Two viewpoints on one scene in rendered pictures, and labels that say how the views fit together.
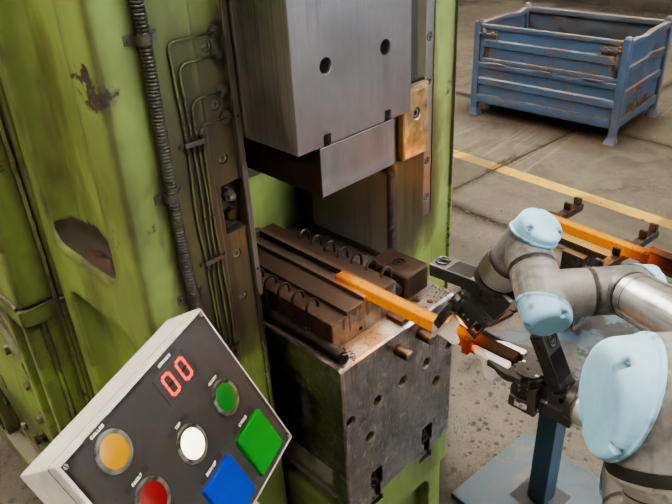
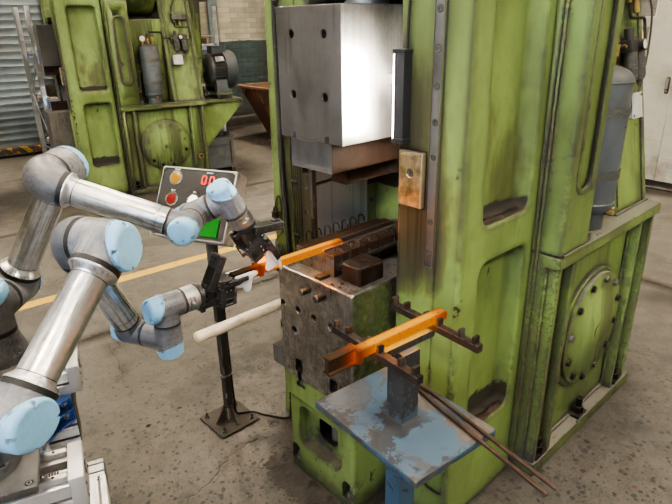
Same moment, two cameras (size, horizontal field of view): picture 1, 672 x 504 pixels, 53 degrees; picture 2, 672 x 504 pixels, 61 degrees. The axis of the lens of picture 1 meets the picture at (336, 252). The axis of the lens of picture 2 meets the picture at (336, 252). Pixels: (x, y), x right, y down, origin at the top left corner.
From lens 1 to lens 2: 2.26 m
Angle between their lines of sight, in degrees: 80
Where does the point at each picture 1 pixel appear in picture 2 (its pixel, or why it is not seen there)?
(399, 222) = (402, 252)
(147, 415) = (191, 180)
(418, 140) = (410, 195)
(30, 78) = not seen: hidden behind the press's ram
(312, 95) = (287, 106)
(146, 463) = (178, 189)
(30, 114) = not seen: hidden behind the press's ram
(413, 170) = (415, 220)
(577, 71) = not seen: outside the picture
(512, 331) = (382, 380)
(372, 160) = (317, 162)
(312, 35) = (287, 76)
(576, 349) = (354, 409)
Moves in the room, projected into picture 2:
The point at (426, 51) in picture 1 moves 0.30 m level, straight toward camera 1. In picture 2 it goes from (431, 133) to (329, 132)
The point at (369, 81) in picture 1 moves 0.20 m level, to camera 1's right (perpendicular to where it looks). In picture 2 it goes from (315, 113) to (313, 124)
